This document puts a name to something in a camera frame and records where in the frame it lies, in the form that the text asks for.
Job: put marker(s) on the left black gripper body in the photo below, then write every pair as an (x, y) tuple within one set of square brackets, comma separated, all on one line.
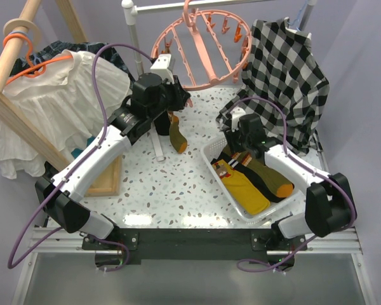
[(173, 100)]

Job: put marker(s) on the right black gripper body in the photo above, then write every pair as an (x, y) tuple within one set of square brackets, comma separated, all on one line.
[(237, 142)]

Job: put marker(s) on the black striped sock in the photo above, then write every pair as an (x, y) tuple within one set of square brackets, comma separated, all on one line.
[(162, 124)]

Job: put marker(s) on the olive orange sock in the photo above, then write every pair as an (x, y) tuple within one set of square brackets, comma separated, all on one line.
[(263, 171), (178, 141)]

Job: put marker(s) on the pink round clip hanger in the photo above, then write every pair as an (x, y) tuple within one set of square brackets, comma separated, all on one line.
[(190, 16)]

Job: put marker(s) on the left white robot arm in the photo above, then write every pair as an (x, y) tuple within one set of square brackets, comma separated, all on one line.
[(152, 95)]

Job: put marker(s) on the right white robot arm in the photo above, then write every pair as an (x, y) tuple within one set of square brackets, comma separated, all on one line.
[(329, 205)]

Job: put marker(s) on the orange clothes hanger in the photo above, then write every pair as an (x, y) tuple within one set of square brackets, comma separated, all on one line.
[(33, 70)]

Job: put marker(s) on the blue clothes hanger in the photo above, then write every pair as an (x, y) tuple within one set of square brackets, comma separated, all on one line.
[(295, 24)]

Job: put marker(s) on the black white banded sock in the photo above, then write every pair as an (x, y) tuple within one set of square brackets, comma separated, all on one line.
[(251, 178)]

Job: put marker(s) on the white plastic basket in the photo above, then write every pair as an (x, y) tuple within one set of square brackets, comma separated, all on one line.
[(274, 186)]

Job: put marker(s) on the yellow sock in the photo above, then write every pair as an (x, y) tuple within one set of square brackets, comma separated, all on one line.
[(241, 189)]

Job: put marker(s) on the black white checkered shirt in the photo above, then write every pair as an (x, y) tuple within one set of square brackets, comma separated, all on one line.
[(282, 83)]

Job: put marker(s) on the teal cloth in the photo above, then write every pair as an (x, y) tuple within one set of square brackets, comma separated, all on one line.
[(82, 151)]

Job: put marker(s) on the white blouse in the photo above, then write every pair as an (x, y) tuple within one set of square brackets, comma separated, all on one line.
[(64, 105)]

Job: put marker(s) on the dark patterned garment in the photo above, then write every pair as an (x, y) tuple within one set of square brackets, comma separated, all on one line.
[(57, 47)]

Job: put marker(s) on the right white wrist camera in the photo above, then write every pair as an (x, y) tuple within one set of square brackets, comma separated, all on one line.
[(236, 114)]

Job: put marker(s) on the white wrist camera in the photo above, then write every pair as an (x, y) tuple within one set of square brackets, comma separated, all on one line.
[(163, 67), (236, 114)]

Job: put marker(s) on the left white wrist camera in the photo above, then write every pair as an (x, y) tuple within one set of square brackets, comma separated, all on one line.
[(163, 67)]

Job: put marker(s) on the white metal clothes rail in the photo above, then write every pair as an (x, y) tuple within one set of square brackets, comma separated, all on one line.
[(131, 11)]

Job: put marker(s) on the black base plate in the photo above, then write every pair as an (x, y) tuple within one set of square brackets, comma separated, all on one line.
[(132, 246)]

